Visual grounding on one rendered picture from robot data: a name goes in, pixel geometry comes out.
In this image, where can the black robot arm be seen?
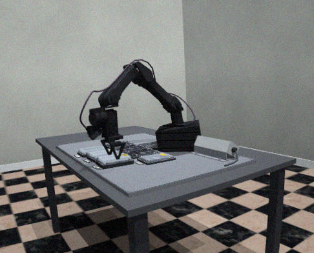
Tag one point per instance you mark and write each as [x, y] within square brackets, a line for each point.
[110, 97]

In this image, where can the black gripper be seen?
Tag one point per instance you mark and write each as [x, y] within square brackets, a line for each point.
[113, 143]

